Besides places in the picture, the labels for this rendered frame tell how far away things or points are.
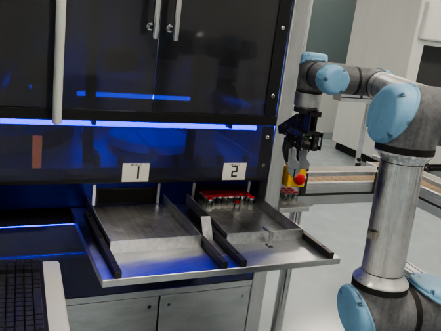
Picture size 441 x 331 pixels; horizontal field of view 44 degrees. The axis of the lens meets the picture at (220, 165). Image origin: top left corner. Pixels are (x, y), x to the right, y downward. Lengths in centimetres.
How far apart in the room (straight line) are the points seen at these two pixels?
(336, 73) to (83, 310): 108
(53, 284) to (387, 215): 85
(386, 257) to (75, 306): 105
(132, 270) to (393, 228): 65
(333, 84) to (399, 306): 57
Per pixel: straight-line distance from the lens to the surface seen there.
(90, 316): 187
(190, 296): 195
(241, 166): 182
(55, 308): 139
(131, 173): 169
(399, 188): 111
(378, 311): 118
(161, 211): 178
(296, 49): 183
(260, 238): 164
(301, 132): 152
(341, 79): 142
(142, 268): 141
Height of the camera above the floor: 152
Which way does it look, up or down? 16 degrees down
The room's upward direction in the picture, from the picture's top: 7 degrees clockwise
